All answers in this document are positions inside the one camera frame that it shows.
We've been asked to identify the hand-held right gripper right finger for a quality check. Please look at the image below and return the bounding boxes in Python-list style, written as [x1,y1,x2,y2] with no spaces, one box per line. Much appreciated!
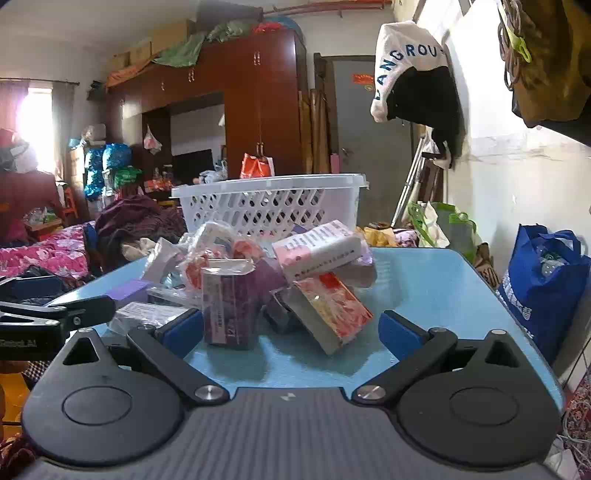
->
[352,310,541,408]

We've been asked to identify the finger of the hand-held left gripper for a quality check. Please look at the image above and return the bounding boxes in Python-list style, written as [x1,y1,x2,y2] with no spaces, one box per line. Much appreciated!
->
[0,296,116,331]

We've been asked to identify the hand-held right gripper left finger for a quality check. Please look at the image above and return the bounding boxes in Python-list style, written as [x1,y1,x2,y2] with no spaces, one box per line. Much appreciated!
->
[60,310,229,409]

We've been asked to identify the clear-wrapped packet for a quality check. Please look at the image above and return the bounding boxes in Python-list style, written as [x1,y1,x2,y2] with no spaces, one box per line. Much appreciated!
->
[108,302,190,335]

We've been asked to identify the lilac box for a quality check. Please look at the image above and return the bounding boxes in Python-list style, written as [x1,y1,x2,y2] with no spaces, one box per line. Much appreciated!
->
[110,279,149,303]

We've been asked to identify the purple box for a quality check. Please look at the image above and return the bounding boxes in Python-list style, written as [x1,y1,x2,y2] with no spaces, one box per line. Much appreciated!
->
[201,258,262,348]

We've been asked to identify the red and white packet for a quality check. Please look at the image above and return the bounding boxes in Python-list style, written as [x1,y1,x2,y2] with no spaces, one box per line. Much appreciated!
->
[231,237,266,263]
[178,249,218,291]

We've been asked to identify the red floral box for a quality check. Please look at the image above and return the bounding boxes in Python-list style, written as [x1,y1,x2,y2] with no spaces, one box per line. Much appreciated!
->
[281,271,374,355]

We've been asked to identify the clear plastic packet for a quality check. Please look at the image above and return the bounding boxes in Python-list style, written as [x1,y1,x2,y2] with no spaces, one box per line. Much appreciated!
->
[141,237,185,284]

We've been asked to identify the pink and white box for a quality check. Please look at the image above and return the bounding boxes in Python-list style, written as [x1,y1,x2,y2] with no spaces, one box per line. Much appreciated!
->
[271,220,363,282]

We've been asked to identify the white plastic basket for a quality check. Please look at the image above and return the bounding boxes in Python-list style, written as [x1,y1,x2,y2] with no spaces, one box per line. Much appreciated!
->
[170,174,370,245]

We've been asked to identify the pink floral blanket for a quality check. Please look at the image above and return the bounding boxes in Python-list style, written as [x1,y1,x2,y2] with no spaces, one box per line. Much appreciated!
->
[0,222,95,282]

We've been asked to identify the yellow blanket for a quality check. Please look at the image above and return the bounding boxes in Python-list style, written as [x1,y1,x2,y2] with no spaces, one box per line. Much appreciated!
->
[358,222,398,247]

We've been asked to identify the maroon clothes heap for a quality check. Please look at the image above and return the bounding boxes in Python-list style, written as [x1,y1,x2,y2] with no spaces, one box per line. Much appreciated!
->
[95,194,188,268]

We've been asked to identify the green plastic hanger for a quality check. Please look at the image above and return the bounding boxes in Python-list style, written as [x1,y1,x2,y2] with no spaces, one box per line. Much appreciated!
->
[407,202,437,247]

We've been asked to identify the green shopping bag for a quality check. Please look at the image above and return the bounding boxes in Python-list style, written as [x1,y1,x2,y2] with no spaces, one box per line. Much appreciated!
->
[434,203,478,259]

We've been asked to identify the dark red cloth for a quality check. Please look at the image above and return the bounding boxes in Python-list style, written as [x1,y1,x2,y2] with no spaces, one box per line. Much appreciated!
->
[0,129,65,241]

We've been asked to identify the blue plastic bag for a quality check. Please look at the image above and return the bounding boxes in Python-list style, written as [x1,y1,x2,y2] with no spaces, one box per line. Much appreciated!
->
[104,143,132,172]
[84,148,106,199]

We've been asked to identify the green plastic bag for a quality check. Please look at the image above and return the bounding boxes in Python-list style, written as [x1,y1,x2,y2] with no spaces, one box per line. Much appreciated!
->
[113,167,144,190]

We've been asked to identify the blue tote bag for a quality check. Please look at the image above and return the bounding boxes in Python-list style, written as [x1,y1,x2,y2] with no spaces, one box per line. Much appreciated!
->
[496,224,591,365]

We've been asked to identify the folded metal rack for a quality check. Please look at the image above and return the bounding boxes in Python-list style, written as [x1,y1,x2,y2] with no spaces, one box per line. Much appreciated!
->
[392,134,435,222]

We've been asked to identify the black television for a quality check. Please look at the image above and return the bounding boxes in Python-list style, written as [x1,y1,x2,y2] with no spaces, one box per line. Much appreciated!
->
[172,148,215,185]

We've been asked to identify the orange and white plastic bag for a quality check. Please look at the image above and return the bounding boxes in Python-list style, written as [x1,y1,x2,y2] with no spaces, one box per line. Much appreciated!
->
[240,152,275,180]

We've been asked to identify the grey door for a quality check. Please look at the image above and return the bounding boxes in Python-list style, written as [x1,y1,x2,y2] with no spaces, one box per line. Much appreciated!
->
[323,55,414,178]

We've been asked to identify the wooden planks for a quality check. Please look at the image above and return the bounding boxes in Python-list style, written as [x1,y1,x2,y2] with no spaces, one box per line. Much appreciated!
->
[298,53,331,175]

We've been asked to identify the dark wooden wardrobe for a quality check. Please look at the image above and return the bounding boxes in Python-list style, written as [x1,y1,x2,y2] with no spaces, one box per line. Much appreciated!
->
[106,28,308,178]

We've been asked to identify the small cardboard box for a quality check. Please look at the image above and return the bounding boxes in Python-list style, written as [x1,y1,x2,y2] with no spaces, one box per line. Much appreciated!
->
[129,39,153,65]

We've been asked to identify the green cloth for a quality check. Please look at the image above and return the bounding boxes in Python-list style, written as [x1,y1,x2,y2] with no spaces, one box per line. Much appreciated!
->
[152,31,206,68]

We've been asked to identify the white and black hoodie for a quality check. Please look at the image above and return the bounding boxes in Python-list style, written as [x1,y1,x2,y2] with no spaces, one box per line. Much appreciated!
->
[370,21,465,169]

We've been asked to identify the large cardboard box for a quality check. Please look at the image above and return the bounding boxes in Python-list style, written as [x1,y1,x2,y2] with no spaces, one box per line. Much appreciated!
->
[151,18,195,56]

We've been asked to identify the brown hanging bag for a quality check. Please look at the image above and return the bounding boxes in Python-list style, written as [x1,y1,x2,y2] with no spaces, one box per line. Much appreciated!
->
[510,0,591,148]

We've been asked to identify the crumpled olive cloth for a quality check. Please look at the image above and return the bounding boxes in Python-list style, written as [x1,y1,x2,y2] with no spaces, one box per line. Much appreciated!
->
[205,21,252,42]

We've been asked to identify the red pipe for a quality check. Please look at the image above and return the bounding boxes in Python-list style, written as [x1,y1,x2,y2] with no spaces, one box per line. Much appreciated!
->
[302,0,393,18]

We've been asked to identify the coiled rope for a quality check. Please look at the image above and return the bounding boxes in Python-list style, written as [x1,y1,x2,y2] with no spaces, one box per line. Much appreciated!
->
[498,0,532,90]

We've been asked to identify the yellow-green strap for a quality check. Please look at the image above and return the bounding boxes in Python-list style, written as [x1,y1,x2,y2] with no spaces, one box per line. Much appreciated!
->
[501,9,532,63]

